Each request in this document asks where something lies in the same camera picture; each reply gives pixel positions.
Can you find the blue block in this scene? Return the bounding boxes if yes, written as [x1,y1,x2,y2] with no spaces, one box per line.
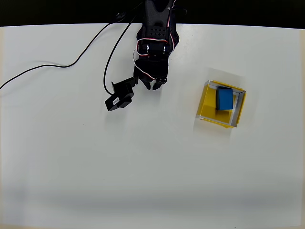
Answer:
[215,87,234,111]

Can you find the yellow box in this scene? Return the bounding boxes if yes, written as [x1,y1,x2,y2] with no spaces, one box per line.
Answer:
[197,79,247,129]

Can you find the white red servo wire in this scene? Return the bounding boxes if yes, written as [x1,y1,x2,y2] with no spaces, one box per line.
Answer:
[132,4,178,81]

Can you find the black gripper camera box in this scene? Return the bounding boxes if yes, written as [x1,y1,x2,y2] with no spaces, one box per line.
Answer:
[104,76,139,112]

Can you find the black camera cable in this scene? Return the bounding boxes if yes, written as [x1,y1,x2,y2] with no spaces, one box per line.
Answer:
[102,20,136,95]

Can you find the long black cable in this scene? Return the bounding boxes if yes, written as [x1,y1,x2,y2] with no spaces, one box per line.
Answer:
[0,13,127,91]

